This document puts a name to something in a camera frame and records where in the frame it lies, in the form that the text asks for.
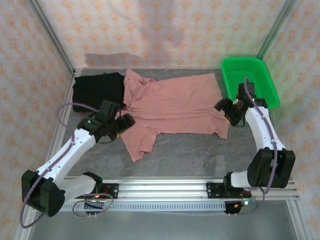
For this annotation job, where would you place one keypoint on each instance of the pink t-shirt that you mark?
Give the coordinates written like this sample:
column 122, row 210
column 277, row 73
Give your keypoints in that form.
column 175, row 105

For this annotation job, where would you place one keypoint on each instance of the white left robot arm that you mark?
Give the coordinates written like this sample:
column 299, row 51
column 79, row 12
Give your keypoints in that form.
column 65, row 160

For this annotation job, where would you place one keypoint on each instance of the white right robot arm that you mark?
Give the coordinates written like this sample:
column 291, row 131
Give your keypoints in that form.
column 260, row 130

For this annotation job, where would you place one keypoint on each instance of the black folded t-shirt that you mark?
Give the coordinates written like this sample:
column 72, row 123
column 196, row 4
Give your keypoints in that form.
column 95, row 90

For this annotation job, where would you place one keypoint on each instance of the green plastic basket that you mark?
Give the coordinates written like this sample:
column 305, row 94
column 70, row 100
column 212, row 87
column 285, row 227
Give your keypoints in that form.
column 235, row 72

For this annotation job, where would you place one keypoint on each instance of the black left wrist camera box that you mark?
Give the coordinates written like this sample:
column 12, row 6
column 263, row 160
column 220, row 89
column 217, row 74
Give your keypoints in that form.
column 126, row 123

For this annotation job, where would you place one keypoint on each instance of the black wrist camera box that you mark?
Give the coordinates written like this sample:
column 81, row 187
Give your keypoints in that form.
column 222, row 105
column 126, row 123

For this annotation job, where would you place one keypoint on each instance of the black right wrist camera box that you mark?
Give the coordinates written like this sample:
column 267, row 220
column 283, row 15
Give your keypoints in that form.
column 222, row 105

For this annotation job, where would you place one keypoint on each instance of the aluminium table edge rail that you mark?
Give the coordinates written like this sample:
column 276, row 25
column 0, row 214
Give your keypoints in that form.
column 67, row 95

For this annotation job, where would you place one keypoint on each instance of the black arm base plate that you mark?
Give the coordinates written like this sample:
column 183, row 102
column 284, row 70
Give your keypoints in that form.
column 212, row 190
column 112, row 191

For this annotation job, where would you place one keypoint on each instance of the aluminium mounting rail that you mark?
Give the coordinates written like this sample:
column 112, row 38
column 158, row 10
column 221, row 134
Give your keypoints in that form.
column 162, row 190

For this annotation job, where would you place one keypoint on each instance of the aluminium frame post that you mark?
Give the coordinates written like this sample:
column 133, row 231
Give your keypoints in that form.
column 275, row 27
column 50, row 35

